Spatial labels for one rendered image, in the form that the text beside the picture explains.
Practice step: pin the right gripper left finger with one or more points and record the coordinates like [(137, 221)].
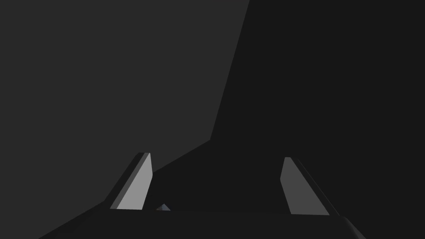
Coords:
[(135, 189)]

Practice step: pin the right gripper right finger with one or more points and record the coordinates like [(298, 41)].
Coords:
[(300, 192)]

